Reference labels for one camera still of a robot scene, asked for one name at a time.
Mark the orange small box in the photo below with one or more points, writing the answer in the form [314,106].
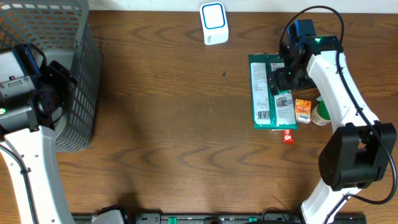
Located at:
[303,111]

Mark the grey plastic basket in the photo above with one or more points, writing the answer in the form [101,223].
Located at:
[60,29]

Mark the red white tube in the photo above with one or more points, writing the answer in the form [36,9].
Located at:
[287,136]

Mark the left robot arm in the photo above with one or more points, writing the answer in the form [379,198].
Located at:
[48,105]

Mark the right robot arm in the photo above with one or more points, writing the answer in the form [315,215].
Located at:
[360,149]

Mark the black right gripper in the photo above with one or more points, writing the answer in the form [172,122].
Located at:
[282,72]

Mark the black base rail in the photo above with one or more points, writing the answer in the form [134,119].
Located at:
[268,217]

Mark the green lid cream jar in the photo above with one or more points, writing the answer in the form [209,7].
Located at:
[319,114]

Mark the white barcode scanner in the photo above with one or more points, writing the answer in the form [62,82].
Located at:
[214,23]

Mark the green wipes package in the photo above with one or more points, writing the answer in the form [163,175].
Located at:
[269,111]

